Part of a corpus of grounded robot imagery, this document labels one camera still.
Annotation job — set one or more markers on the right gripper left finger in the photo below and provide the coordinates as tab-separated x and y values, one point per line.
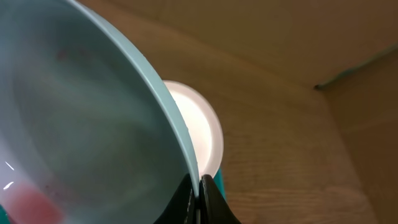
181	208

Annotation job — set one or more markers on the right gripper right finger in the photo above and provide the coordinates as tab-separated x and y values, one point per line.
213	207

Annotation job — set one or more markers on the light blue plate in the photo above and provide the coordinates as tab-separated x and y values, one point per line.
89	131

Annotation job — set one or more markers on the teal plastic tray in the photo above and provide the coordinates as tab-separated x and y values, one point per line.
218	178

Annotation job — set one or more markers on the white plate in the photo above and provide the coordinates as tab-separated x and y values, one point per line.
203	125

